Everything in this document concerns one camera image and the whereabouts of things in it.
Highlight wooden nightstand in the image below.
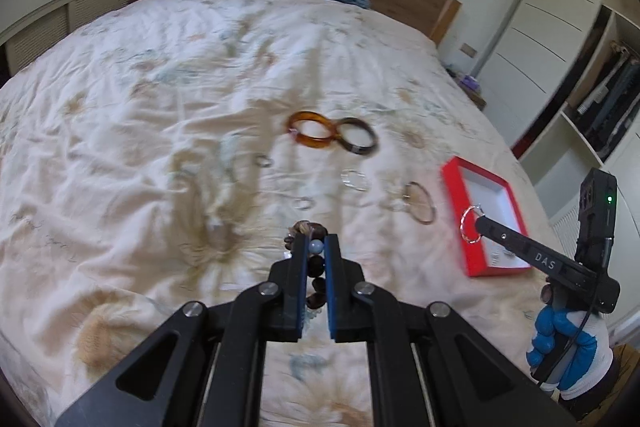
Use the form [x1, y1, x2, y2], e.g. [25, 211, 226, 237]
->
[446, 66, 489, 110]

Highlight white louvered low cabinet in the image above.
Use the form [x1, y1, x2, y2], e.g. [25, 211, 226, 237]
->
[0, 0, 166, 78]

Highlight amber bangle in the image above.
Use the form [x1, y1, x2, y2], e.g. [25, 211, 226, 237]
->
[287, 110, 337, 152]

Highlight person's right hand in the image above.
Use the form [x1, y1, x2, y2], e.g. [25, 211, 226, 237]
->
[526, 282, 615, 400]

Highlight hanging clothes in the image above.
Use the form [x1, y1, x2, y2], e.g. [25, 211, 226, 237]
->
[569, 41, 640, 154]

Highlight red jewelry box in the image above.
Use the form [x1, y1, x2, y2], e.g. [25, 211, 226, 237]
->
[440, 155, 532, 279]

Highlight dark beaded bracelet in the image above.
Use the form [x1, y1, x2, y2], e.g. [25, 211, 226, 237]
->
[284, 220, 329, 323]

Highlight person's right forearm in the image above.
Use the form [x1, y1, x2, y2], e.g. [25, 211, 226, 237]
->
[556, 359, 624, 421]

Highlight floral bed quilt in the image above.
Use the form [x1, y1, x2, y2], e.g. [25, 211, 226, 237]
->
[0, 0, 563, 427]

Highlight dark brown bangle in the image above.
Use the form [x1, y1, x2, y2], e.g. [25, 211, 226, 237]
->
[336, 117, 380, 157]

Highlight white wardrobe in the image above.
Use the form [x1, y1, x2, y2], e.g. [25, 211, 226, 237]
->
[472, 0, 614, 148]

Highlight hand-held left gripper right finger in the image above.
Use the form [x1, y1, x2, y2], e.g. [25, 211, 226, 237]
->
[324, 233, 576, 427]

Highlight thin silver bangle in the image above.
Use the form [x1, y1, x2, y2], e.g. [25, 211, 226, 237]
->
[403, 181, 437, 225]

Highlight double silver hoop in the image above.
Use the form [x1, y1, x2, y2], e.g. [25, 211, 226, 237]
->
[341, 169, 371, 193]

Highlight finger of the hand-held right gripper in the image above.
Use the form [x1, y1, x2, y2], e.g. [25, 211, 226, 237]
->
[472, 216, 598, 291]

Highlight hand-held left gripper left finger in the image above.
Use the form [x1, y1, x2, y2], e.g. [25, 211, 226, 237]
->
[54, 233, 311, 427]

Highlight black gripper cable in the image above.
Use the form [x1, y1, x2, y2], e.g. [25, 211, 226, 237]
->
[536, 234, 615, 387]

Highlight open closet shelving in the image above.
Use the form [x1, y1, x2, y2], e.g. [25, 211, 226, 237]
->
[514, 4, 640, 348]

